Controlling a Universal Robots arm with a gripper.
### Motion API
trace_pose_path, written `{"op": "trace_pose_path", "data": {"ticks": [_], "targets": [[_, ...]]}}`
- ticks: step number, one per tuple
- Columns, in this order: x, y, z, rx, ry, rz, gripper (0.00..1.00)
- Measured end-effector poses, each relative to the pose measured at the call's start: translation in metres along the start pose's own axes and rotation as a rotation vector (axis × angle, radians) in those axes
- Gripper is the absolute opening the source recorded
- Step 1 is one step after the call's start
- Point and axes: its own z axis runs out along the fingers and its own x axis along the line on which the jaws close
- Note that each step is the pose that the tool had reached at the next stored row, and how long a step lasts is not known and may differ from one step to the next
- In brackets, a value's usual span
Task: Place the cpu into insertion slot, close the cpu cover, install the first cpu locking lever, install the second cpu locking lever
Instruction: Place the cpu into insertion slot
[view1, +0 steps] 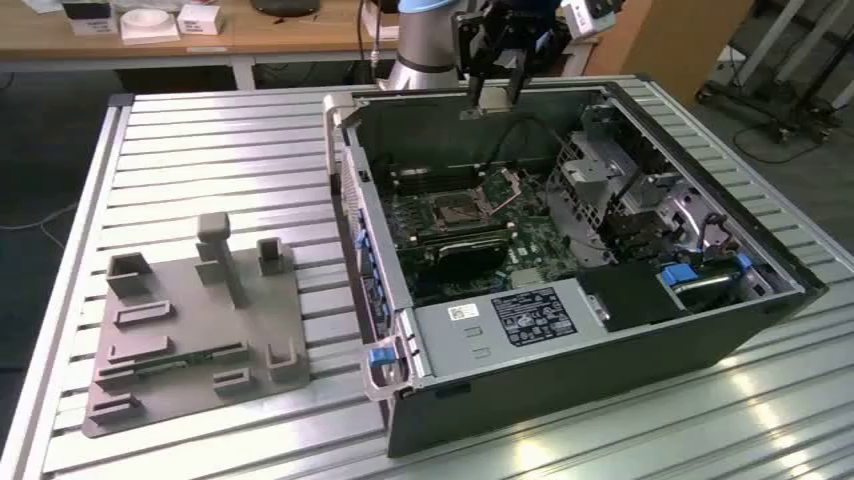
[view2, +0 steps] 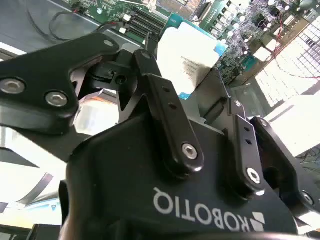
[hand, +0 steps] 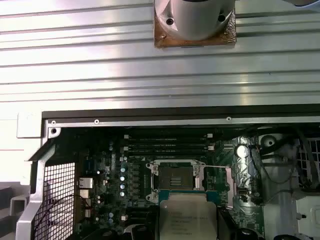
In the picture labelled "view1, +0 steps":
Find green motherboard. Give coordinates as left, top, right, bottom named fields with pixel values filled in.
left=382, top=164, right=581, bottom=306

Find green RAM stick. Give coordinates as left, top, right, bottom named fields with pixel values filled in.
left=132, top=349, right=218, bottom=374

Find blue disk carrier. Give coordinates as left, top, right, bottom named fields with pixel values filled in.
left=656, top=264, right=695, bottom=292

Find black wheeled stand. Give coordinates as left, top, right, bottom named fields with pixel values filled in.
left=693, top=78, right=845, bottom=145

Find CPU socket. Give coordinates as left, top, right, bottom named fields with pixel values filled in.
left=429, top=192, right=498, bottom=227

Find black PC case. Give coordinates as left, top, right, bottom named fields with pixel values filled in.
left=321, top=79, right=828, bottom=459

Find white floor cable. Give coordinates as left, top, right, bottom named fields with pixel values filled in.
left=0, top=199, right=75, bottom=232

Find white box with black top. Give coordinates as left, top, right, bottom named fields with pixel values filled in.
left=62, top=0, right=114, bottom=37

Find black graphics card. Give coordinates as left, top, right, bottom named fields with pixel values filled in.
left=432, top=238, right=508, bottom=281

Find plain white box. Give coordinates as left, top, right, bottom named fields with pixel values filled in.
left=176, top=3, right=225, bottom=36

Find white metal frame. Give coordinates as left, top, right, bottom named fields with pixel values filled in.
left=716, top=0, right=854, bottom=101

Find metal drive cage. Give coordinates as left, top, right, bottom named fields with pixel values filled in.
left=545, top=97, right=675, bottom=266

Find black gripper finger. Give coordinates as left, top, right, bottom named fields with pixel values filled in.
left=502, top=48, right=529, bottom=109
left=464, top=73, right=488, bottom=109

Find black RAM slot bank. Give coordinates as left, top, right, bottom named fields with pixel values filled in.
left=389, top=167, right=482, bottom=196
left=402, top=222, right=509, bottom=249

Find grey parts rack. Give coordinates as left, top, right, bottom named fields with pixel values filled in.
left=78, top=212, right=312, bottom=439

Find white round holder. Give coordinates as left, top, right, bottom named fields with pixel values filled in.
left=117, top=8, right=181, bottom=46

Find silver CPU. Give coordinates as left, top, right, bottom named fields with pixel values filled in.
left=457, top=88, right=514, bottom=121

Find black round base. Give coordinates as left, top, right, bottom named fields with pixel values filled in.
left=249, top=0, right=321, bottom=14

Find wooden desk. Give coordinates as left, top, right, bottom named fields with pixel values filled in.
left=0, top=0, right=601, bottom=91

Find black plastic shroud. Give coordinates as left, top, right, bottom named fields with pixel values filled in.
left=576, top=262, right=688, bottom=334

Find black internal power cable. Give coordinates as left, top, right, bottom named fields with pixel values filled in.
left=489, top=115, right=560, bottom=166

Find black floor cable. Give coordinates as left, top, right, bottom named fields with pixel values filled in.
left=732, top=124, right=823, bottom=164

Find grey power supply unit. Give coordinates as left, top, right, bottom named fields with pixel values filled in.
left=410, top=278, right=612, bottom=377

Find metal socket cover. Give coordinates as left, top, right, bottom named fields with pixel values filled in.
left=474, top=167, right=529, bottom=216

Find coloured wire bundle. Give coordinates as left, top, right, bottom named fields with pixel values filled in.
left=692, top=212, right=735, bottom=261

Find wooden cabinet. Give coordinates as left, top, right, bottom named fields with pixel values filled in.
left=585, top=0, right=755, bottom=106

